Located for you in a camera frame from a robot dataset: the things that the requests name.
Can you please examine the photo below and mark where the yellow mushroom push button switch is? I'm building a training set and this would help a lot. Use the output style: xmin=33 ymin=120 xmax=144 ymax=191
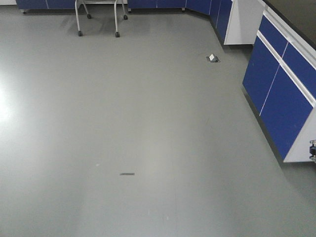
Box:
xmin=310 ymin=140 xmax=316 ymax=163

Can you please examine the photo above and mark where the floor socket box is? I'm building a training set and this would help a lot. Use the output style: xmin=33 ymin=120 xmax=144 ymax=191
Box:
xmin=206 ymin=54 xmax=220 ymax=63

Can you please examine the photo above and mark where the blue lab cabinet right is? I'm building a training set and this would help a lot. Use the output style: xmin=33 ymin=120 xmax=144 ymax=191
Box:
xmin=242 ymin=0 xmax=316 ymax=163

